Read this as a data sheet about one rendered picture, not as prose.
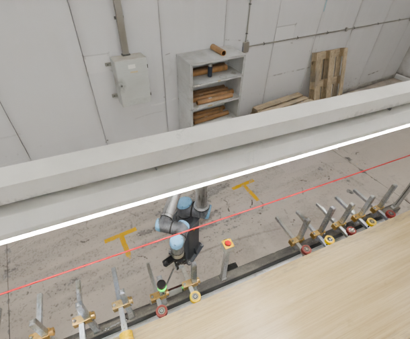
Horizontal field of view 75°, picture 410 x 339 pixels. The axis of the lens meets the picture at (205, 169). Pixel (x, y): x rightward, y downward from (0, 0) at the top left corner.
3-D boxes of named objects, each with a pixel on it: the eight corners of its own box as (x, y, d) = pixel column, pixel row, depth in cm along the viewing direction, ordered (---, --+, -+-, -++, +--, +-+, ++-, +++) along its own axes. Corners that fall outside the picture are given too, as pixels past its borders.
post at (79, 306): (94, 329, 195) (74, 302, 162) (99, 327, 196) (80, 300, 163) (95, 334, 192) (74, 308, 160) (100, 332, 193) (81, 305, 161)
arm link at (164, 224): (180, 154, 224) (152, 226, 182) (194, 157, 222) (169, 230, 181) (181, 163, 233) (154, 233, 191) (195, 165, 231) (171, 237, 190)
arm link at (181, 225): (175, 217, 189) (169, 231, 180) (190, 220, 187) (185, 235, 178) (175, 225, 195) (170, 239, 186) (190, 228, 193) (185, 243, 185)
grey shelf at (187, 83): (179, 143, 478) (175, 54, 374) (222, 130, 512) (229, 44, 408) (191, 157, 449) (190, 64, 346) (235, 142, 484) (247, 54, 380)
